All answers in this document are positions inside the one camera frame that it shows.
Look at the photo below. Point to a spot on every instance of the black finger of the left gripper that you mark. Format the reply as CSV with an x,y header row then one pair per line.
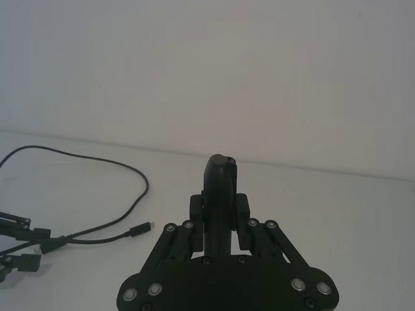
x,y
39,234
29,261

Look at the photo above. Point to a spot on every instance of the white table cloth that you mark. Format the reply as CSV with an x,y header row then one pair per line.
x,y
324,223

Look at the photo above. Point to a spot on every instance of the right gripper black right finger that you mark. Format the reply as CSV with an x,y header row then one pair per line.
x,y
264,241

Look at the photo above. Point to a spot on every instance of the black power adapter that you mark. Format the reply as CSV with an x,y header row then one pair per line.
x,y
217,207

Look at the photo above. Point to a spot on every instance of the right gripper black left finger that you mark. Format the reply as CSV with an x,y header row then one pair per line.
x,y
176,241

